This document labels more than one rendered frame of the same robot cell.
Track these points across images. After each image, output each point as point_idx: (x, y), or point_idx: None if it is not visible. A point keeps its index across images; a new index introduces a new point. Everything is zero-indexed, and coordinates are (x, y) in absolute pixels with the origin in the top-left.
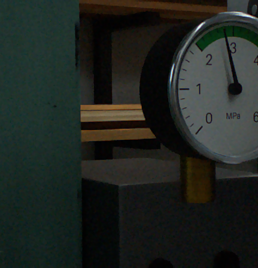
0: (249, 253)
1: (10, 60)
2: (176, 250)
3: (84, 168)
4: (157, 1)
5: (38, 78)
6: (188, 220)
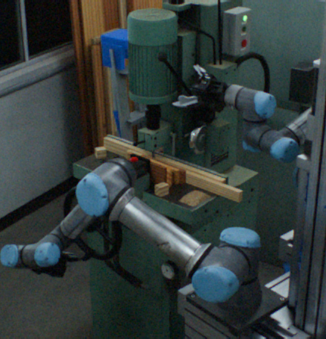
0: (178, 287)
1: (163, 253)
2: (169, 282)
3: (179, 265)
4: None
5: (165, 256)
6: (171, 280)
